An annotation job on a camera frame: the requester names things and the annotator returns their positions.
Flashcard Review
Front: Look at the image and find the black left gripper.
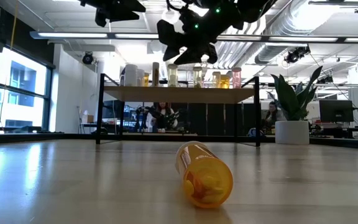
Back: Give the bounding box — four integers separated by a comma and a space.
79, 0, 146, 27

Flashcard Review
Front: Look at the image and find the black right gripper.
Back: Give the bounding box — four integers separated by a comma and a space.
157, 6, 239, 65

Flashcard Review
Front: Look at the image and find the slim brown vial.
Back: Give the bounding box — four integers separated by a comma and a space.
152, 62, 160, 87

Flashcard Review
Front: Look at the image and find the long ceiling light fixture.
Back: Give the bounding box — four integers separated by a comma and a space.
29, 30, 358, 44

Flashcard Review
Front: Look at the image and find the person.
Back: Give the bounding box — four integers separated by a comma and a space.
147, 101, 180, 134
261, 101, 287, 135

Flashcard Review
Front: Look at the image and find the black ceiling spotlight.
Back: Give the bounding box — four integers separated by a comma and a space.
81, 51, 94, 65

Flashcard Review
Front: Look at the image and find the green snake plant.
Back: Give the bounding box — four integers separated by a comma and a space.
267, 65, 323, 122

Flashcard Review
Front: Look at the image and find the large glass window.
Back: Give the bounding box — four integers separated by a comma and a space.
0, 46, 54, 133

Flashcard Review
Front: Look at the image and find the orange pill bottle with tablets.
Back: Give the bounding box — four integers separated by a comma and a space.
175, 141, 234, 210

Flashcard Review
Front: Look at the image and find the white plant pot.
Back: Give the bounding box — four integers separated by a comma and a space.
274, 120, 310, 145

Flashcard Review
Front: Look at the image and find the black computer monitor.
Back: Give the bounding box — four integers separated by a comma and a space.
318, 99, 354, 123

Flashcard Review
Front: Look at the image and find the white ring lamp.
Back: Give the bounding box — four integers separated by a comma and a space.
162, 7, 180, 22

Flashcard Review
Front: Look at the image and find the wooden shelf black metal frame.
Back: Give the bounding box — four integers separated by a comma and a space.
95, 73, 262, 147

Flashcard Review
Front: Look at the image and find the black ceiling camera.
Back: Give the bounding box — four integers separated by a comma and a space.
283, 45, 311, 65

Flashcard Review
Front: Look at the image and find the yellow hanging strap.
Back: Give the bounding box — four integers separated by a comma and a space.
9, 0, 20, 50

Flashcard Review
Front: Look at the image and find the silver ventilation duct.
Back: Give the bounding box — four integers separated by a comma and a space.
228, 0, 343, 65

